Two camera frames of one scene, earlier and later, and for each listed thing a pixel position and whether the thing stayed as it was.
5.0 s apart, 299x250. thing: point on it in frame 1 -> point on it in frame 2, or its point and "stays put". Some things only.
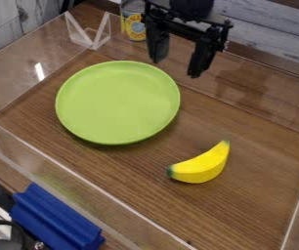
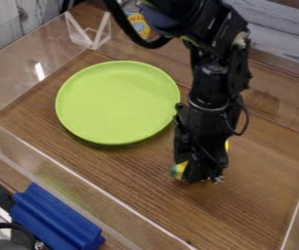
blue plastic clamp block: (48, 223) stays put
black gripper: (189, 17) -> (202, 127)
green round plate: (117, 103) stays put
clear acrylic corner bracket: (80, 36) stays put
